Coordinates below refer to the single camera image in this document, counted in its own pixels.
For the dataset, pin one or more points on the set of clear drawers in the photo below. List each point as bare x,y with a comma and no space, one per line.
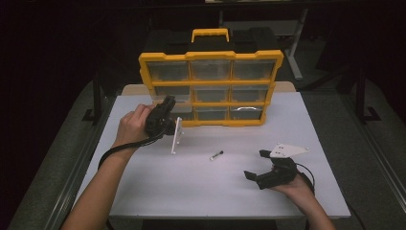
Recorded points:
210,70

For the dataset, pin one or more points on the person's left hand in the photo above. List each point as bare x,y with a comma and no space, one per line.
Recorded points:
132,126

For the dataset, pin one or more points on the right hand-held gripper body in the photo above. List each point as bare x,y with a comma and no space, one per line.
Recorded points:
281,174

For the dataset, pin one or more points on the yellow black organizer case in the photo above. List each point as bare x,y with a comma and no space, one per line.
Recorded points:
210,83

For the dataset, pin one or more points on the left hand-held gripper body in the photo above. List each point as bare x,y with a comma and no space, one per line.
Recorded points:
158,121

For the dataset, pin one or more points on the black metal stand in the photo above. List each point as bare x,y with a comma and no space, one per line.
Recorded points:
97,102
361,96

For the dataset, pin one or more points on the white metal desk frame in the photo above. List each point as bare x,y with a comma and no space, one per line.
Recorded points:
295,48

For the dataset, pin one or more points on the small black silver cylinder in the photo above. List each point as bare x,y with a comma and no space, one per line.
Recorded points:
216,155

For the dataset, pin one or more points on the clear plastic drawer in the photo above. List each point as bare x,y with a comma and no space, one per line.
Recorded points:
185,113

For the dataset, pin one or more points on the person's right hand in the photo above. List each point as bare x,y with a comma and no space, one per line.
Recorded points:
298,189

